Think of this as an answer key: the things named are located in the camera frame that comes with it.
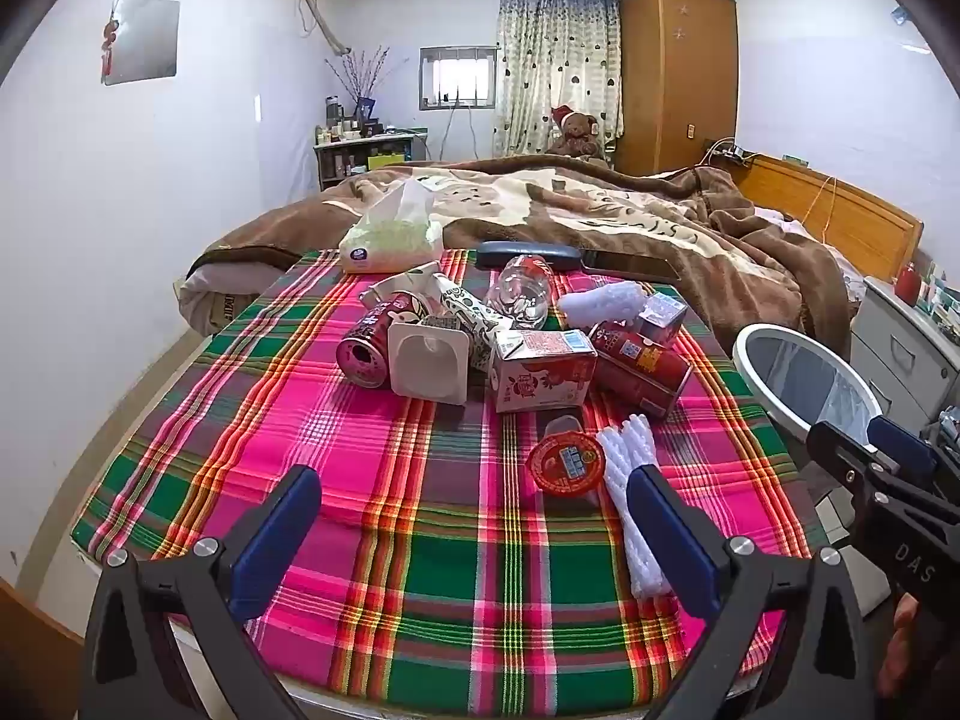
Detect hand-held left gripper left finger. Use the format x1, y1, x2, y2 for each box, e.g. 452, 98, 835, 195
81, 465, 323, 720

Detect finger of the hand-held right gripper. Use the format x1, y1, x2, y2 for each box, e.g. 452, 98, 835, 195
868, 416, 960, 500
806, 420, 901, 488

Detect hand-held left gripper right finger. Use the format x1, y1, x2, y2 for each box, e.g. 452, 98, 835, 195
626, 465, 882, 720

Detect long white foam net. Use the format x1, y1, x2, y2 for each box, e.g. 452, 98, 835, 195
596, 414, 672, 601

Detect red lid jelly cup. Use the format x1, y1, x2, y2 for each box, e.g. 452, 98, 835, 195
527, 414, 607, 497

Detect white rim trash bin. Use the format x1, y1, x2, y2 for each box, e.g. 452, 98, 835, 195
731, 324, 886, 458

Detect red drink carton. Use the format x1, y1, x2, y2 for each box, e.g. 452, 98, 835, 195
589, 321, 692, 419

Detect red white milk carton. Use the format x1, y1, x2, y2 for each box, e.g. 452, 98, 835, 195
491, 328, 599, 413

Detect red drink can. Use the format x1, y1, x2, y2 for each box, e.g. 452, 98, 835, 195
335, 300, 436, 389

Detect small silver carton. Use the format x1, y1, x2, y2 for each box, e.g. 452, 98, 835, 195
634, 292, 689, 346

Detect white yogurt cup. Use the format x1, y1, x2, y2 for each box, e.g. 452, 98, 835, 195
388, 315, 470, 400

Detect thick white foam net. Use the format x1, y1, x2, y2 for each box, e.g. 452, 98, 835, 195
559, 281, 650, 331

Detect beige paper cup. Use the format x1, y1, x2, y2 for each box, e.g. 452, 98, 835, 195
360, 261, 443, 310

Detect clear plastic bottle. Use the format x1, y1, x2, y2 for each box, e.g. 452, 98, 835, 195
486, 255, 557, 329

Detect white patterned paper cup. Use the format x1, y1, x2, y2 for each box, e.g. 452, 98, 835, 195
431, 274, 515, 372

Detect person's right hand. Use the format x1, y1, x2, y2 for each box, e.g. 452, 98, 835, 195
877, 591, 929, 700

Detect grey drawer cabinet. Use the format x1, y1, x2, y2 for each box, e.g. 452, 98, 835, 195
851, 276, 960, 428

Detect clutter of small boxes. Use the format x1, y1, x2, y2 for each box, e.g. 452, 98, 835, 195
919, 255, 960, 320

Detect pink green plaid cloth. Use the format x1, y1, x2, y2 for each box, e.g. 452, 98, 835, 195
71, 247, 807, 713

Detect wooden headboard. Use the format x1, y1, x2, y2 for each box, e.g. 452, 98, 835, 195
731, 154, 923, 278

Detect pink white pillow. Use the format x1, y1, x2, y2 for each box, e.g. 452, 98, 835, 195
752, 206, 815, 237

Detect brown printed blanket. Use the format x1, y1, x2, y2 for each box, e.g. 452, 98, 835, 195
184, 154, 863, 361

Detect black smartphone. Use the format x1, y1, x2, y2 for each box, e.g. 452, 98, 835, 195
581, 246, 680, 284

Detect soft tissue pack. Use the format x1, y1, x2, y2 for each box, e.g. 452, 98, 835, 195
339, 178, 445, 275

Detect dark blue glasses case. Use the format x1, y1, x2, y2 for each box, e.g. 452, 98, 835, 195
476, 240, 586, 269

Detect cluttered small desk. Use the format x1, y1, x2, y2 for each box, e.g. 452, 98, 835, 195
313, 127, 428, 192

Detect wooden wardrobe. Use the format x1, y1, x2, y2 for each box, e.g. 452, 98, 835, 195
619, 0, 740, 177

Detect brown teddy bear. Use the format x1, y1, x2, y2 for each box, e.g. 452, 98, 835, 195
545, 106, 610, 160

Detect decorative dry branches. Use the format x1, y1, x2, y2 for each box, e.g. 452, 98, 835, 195
324, 45, 391, 121

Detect patterned curtain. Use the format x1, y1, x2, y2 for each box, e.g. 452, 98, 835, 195
493, 0, 623, 160

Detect small window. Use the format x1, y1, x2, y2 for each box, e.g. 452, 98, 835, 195
418, 46, 497, 110

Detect air conditioner pipe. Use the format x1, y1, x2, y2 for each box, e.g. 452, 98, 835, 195
289, 0, 352, 57

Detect orange cable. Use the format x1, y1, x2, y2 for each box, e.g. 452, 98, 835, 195
806, 174, 837, 245

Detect silver wall poster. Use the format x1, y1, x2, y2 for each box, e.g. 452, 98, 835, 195
101, 0, 181, 86

